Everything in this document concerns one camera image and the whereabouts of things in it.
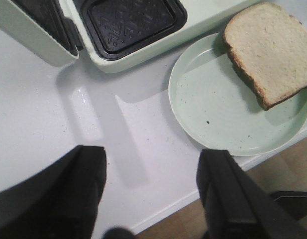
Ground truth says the mint green sandwich maker lid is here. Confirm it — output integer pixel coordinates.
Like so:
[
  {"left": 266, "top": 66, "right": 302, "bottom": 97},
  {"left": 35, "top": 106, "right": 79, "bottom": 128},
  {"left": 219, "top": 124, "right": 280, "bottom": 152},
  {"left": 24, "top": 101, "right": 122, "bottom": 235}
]
[{"left": 0, "top": 0, "right": 83, "bottom": 67}]

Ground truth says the mint green breakfast maker base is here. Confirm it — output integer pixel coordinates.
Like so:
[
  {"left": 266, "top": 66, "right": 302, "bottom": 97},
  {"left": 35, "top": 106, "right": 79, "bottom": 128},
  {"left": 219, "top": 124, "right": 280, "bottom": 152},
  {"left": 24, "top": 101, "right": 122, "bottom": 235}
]
[{"left": 59, "top": 0, "right": 268, "bottom": 74}]

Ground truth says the bread slice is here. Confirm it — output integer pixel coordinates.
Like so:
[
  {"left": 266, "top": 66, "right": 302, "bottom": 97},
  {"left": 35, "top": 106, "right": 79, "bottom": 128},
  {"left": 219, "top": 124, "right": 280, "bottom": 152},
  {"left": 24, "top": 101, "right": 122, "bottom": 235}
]
[{"left": 223, "top": 2, "right": 307, "bottom": 111}]

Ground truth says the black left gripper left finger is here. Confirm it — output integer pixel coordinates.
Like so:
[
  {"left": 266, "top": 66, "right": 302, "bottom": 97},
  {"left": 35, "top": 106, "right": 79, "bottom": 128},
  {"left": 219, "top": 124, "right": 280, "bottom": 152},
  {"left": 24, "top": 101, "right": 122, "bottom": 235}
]
[{"left": 0, "top": 145, "right": 106, "bottom": 239}]

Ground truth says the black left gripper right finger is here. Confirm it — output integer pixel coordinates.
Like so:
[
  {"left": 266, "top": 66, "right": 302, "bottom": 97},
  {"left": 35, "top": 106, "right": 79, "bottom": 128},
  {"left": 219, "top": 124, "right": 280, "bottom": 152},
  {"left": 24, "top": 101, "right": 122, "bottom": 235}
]
[{"left": 196, "top": 149, "right": 307, "bottom": 239}]

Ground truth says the mint green round plate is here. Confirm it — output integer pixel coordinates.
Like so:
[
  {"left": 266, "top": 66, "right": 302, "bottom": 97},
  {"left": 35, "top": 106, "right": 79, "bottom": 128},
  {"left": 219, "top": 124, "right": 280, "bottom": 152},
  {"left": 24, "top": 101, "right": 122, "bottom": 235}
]
[{"left": 168, "top": 33, "right": 307, "bottom": 156}]

